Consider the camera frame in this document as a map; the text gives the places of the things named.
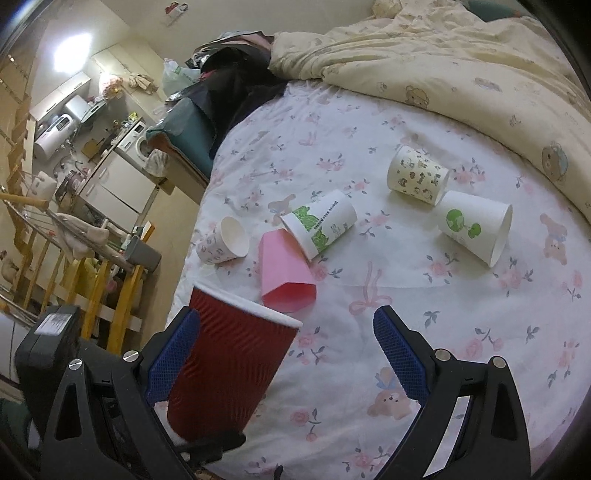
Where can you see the white wall cabinet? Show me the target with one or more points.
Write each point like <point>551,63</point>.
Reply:
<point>62,94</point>

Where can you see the white cup green leaf print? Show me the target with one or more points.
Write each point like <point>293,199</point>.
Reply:
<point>323,224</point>

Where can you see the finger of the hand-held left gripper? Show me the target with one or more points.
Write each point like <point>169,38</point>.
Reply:
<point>216,444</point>

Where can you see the grey bin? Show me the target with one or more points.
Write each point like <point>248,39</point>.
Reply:
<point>142,254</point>

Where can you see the white washing machine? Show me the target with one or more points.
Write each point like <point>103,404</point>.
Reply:
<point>134,145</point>

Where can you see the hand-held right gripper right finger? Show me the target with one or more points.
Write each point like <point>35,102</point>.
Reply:
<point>400,355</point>

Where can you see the cream bear print duvet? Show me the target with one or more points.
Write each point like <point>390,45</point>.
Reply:
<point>438,60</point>

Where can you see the white water heater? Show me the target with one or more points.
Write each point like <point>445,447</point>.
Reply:
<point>50,138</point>

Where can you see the white cup cartoon animal print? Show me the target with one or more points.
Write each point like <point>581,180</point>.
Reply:
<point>415,175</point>

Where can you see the pile of dark clothes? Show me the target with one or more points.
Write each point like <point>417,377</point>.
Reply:
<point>235,83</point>

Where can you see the wooden drying rack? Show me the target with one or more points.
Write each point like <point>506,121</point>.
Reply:
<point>99,300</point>

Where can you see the pink paper cup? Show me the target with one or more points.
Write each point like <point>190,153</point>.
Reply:
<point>284,272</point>

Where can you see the red ribbed paper cup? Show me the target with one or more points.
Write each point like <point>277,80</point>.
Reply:
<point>233,364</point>

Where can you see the white low cabinet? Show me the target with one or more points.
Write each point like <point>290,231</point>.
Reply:
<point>117,184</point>

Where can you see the small white cup pink print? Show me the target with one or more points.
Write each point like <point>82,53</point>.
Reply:
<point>220,244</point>

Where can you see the white plastic bag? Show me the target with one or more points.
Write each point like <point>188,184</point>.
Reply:
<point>175,76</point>

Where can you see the white cup green tree print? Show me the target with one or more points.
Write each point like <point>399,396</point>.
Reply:
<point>471,226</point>

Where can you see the floral bed sheet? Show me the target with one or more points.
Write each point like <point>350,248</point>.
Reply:
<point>369,138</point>

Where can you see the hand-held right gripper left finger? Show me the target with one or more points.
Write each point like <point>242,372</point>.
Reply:
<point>171,357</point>

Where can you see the teal padded chair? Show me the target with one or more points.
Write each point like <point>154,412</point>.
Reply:
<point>189,129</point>

